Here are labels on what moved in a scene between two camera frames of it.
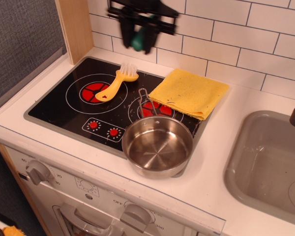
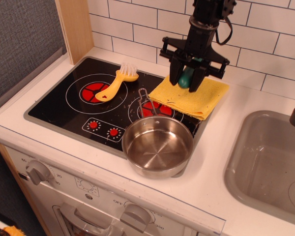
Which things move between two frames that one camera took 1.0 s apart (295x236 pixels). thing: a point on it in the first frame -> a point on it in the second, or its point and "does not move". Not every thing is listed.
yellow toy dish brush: x=128 y=72 does not move
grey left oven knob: x=38 y=171 does not move
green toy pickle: x=138 y=39 -> x=185 y=79
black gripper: x=155 y=14 -> x=201 y=33
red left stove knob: x=93 y=125 does not move
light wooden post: x=75 y=18 does not move
